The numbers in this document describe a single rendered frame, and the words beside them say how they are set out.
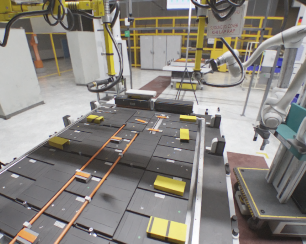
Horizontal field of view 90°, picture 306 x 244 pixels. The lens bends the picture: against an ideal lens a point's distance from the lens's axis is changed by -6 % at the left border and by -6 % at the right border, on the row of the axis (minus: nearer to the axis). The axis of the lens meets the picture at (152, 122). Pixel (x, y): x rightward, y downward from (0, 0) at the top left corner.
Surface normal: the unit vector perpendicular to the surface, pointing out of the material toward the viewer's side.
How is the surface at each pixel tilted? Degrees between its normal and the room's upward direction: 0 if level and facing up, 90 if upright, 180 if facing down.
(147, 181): 0
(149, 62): 90
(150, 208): 0
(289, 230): 90
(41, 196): 0
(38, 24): 90
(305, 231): 90
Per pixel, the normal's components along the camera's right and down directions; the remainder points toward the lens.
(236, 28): -0.80, 0.27
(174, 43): -0.29, 0.44
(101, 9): 0.12, 0.45
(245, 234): 0.00, -0.89
